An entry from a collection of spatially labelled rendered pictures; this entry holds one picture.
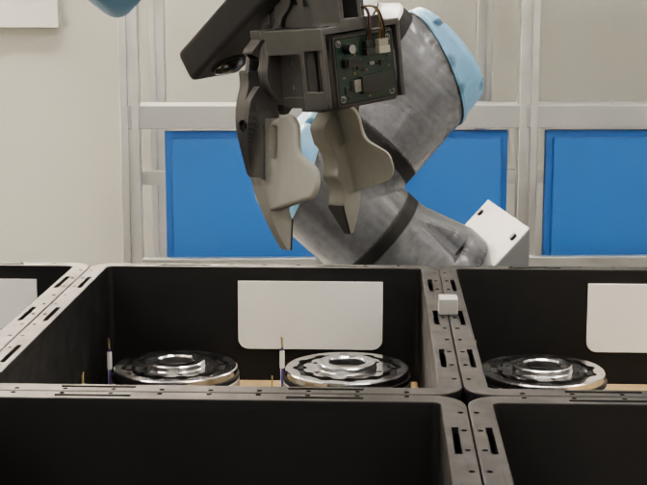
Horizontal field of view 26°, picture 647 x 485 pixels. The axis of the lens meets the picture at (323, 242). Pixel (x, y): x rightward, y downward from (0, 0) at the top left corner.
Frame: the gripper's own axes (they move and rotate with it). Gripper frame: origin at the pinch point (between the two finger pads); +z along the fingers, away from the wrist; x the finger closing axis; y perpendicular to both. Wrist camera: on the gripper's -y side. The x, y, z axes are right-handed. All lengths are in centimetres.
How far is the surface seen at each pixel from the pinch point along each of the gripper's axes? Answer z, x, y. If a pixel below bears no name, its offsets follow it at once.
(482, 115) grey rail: 17, 155, -122
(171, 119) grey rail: 11, 106, -164
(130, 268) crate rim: 6.3, 2.0, -26.6
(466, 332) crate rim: 8.2, 5.4, 9.1
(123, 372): 12.7, -4.8, -19.1
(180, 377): 13.3, -2.0, -15.4
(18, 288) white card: 7.1, -5.2, -33.3
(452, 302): 7.3, 8.6, 4.9
